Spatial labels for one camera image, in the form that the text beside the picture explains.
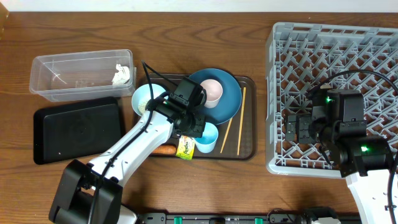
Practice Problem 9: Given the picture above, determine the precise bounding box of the small light blue cup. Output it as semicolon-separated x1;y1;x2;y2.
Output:
194;123;218;154

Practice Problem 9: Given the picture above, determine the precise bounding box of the long wooden chopstick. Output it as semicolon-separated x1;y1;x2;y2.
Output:
237;86;246;156

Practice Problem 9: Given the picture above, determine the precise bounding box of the orange carrot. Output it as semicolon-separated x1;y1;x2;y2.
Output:
152;145;177;155

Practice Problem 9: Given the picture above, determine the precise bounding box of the light blue bowl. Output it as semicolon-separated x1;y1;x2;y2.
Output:
132;84;165;116

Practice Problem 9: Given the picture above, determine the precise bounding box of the short wooden chopstick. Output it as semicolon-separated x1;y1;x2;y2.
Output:
220;118;233;154

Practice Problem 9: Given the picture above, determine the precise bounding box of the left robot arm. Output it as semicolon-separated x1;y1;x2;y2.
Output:
49;96;206;223

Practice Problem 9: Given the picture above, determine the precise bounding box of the white napkin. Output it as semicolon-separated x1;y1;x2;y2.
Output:
112;64;130;85

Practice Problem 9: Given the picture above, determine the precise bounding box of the clear plastic bin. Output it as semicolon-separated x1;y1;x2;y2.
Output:
29;49;136;102

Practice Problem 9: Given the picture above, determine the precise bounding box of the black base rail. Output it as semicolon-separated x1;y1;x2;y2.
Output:
136;212;364;224

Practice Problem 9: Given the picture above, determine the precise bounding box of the left black cable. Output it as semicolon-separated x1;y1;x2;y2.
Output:
87;59;181;224

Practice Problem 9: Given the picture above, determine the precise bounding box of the black plastic bin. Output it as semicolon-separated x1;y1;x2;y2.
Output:
33;97;123;165

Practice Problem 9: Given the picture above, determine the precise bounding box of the dark brown serving tray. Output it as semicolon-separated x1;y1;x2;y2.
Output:
132;73;257;162

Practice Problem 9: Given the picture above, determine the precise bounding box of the black cable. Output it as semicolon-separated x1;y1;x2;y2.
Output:
307;69;398;224
87;59;181;224

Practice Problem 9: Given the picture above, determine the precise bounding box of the large blue plate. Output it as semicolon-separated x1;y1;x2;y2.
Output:
189;68;243;125

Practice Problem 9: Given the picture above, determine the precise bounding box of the pink plastic cup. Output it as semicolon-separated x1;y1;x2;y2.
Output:
201;79;223;108

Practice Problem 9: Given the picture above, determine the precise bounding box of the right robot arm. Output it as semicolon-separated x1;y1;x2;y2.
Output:
285;89;397;223

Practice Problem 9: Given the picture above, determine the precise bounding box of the right black cable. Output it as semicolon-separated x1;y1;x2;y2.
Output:
307;69;398;224

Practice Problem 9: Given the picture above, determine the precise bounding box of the grey dishwasher rack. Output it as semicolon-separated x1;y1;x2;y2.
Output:
266;22;397;178

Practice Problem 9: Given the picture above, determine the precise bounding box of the yellow green snack wrapper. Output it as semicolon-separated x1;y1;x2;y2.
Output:
176;136;195;160

